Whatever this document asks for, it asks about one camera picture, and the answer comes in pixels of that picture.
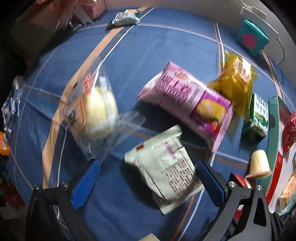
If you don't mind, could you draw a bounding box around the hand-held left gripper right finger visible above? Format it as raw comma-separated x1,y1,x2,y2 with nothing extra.
195,160,271,241

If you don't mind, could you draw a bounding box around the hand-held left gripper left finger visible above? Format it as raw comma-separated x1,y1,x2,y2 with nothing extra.
25,159,101,241

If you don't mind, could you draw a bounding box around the small red snack packet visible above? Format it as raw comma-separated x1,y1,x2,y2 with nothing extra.
232,173,252,220

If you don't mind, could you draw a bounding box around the small cream pastry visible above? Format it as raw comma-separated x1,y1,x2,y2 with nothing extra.
245,149,271,179

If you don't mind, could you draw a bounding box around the clear packet with round bun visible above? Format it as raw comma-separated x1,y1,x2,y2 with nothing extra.
61,59,146,160

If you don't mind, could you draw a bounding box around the clear cracker packet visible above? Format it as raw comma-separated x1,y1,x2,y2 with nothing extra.
277,171,296,214

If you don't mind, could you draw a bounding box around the green drink carton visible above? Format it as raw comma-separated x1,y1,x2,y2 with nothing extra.
241,93,269,144

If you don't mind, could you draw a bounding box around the pink cake roll packet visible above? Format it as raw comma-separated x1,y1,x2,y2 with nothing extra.
137,61,234,153

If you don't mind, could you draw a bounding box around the teal cardboard box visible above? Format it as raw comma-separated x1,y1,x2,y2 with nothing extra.
265,96,296,217

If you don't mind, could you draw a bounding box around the red snack packet with cartoon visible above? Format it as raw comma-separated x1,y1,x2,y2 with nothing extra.
282,112,296,154

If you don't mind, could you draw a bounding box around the yellow bread packet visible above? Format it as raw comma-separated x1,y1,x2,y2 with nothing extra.
208,50,259,120

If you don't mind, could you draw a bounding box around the orange paper cup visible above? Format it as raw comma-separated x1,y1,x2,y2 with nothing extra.
0,131,11,157

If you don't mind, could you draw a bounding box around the crumpled blue and white wrapper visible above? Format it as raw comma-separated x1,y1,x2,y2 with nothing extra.
1,75,26,139

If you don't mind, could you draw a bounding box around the teal box with pink elephant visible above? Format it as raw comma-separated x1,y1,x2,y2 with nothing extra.
236,19,270,57

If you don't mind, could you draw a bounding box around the green and white snack packet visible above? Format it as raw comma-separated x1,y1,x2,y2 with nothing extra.
112,9,141,26

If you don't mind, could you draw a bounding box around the pink flower bouquet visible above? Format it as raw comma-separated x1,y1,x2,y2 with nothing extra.
55,0,109,26

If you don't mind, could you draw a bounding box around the white power strip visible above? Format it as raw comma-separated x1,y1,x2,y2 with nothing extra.
240,6,280,40

